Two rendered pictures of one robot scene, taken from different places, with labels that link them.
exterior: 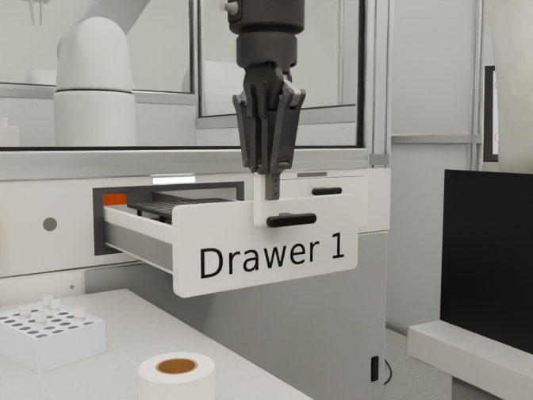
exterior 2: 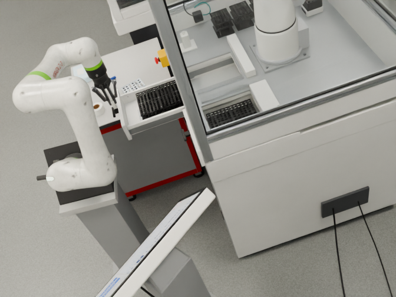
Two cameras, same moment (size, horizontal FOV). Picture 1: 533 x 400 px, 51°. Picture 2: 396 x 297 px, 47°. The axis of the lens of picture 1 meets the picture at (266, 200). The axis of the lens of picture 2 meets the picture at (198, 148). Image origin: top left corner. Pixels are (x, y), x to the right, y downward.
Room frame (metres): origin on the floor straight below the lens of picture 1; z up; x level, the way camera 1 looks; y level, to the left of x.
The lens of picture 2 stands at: (2.00, -1.31, 2.42)
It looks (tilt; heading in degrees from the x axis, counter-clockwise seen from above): 48 degrees down; 124
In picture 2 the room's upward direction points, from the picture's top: 19 degrees counter-clockwise
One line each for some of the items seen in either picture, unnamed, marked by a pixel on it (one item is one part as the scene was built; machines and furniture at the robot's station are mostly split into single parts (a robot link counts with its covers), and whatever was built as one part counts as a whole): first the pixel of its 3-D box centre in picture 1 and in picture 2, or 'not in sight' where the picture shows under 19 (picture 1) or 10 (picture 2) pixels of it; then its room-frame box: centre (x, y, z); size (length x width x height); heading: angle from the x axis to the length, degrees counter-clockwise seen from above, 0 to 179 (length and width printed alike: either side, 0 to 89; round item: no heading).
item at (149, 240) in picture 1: (201, 228); (162, 101); (0.92, 0.11, 0.86); 0.40 x 0.26 x 0.06; 34
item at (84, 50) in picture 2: not in sight; (85, 52); (0.70, 0.00, 1.26); 0.13 x 0.11 x 0.14; 24
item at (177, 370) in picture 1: (177, 386); (97, 109); (0.50, 0.08, 0.78); 0.07 x 0.07 x 0.04
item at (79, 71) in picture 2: not in sight; (81, 73); (0.24, 0.34, 0.78); 0.15 x 0.10 x 0.04; 127
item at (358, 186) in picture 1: (314, 205); (193, 137); (1.17, -0.10, 0.87); 0.29 x 0.02 x 0.11; 124
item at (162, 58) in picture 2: not in sight; (162, 58); (0.79, 0.42, 0.88); 0.07 x 0.05 x 0.07; 124
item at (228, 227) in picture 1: (274, 240); (122, 114); (0.74, -0.01, 0.87); 0.29 x 0.02 x 0.11; 124
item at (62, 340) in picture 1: (45, 333); (134, 88); (0.64, 0.26, 0.78); 0.12 x 0.08 x 0.04; 49
